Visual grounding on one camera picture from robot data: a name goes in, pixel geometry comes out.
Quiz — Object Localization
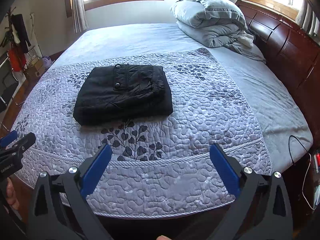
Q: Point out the black quilted pants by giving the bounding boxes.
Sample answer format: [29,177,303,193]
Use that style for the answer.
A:
[73,64,173,126]

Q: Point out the person's left hand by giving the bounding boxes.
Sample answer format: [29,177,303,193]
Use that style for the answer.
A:
[5,178,20,211]

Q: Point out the person's right hand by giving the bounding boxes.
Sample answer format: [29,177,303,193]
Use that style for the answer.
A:
[156,235,171,240]

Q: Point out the black mesh cantilever chair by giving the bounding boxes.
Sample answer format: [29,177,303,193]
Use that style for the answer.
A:
[1,53,24,114]

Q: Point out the cardboard boxes on floor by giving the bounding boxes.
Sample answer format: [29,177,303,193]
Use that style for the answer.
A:
[24,58,45,82]

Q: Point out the purple bag on floor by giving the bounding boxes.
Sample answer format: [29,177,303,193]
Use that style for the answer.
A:
[41,56,53,69]

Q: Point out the wooden coat rack with clothes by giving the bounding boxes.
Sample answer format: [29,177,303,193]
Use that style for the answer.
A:
[1,8,31,72]

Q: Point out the grey quilted bedspread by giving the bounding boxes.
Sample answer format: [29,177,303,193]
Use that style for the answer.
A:
[13,24,313,219]

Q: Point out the white window curtain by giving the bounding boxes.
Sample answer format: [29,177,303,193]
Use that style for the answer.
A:
[72,0,88,34]

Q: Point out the dark wooden headboard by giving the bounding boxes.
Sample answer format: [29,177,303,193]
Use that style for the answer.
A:
[236,0,319,145]

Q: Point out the folded light blue duvet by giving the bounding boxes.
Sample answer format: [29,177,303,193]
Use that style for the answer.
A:
[170,0,266,63]

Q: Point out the side window grey curtain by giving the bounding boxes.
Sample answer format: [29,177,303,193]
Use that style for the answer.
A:
[296,0,319,39]

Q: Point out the white charging cable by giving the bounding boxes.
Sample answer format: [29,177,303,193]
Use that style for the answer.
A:
[301,152,320,210]

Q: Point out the white wire rack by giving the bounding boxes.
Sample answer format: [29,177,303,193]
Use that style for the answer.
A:
[24,45,42,66]

